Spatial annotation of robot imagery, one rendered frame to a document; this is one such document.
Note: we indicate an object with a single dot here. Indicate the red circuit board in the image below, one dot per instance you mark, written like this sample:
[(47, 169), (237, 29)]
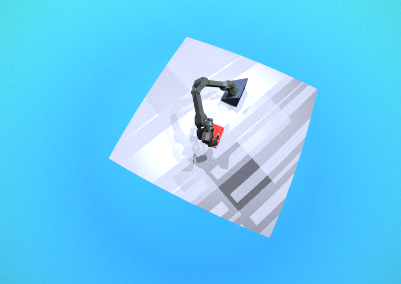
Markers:
[(218, 132)]

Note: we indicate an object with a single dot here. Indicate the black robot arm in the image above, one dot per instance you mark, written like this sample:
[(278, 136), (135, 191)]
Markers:
[(205, 134)]

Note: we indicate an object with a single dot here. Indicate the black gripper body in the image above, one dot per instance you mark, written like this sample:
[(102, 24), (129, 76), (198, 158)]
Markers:
[(214, 141)]

